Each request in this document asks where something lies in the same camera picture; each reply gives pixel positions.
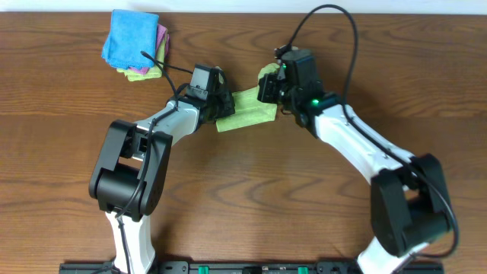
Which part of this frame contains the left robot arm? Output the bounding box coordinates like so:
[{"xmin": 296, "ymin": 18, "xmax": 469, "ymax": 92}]
[{"xmin": 89, "ymin": 84, "xmax": 235, "ymax": 273}]

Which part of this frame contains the folded light green cloth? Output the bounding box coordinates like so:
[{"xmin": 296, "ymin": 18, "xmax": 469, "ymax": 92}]
[{"xmin": 116, "ymin": 35, "xmax": 168, "ymax": 81}]

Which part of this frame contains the folded blue cloth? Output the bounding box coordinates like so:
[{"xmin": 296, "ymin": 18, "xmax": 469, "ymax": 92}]
[{"xmin": 101, "ymin": 9, "xmax": 159, "ymax": 69}]

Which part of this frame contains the folded purple cloth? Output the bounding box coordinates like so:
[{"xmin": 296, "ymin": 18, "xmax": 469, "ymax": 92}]
[{"xmin": 129, "ymin": 24, "xmax": 168, "ymax": 75}]

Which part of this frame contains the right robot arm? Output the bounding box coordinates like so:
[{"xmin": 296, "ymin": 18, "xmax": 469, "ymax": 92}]
[{"xmin": 257, "ymin": 72, "xmax": 458, "ymax": 273}]

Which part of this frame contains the green microfiber cloth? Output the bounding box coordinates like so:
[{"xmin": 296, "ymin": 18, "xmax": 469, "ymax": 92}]
[{"xmin": 216, "ymin": 85, "xmax": 277, "ymax": 132}]

